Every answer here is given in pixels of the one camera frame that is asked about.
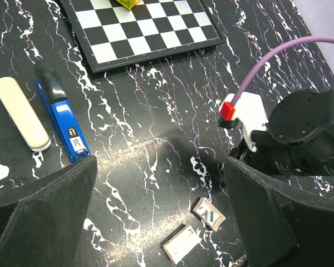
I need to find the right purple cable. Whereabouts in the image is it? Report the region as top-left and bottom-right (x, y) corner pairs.
(229, 35), (334, 108)

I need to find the grey beige stapler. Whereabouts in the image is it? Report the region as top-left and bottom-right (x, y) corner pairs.
(0, 77), (51, 152)

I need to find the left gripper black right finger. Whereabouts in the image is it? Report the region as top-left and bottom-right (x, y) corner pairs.
(224, 157), (334, 266)

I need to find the blue stapler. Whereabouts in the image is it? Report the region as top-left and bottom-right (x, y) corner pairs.
(35, 60), (91, 163)

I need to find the black white checkerboard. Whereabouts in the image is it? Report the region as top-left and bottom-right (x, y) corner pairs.
(61, 1), (225, 73)

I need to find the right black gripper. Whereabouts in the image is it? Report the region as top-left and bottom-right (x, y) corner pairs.
(229, 131), (334, 176)

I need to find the staple box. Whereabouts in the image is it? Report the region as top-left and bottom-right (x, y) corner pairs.
(193, 197), (225, 232)
(163, 225), (202, 264)

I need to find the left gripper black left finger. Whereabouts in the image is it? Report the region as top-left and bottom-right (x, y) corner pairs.
(0, 156), (97, 266)

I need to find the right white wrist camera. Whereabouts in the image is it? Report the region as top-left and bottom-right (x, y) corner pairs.
(218, 92), (268, 152)

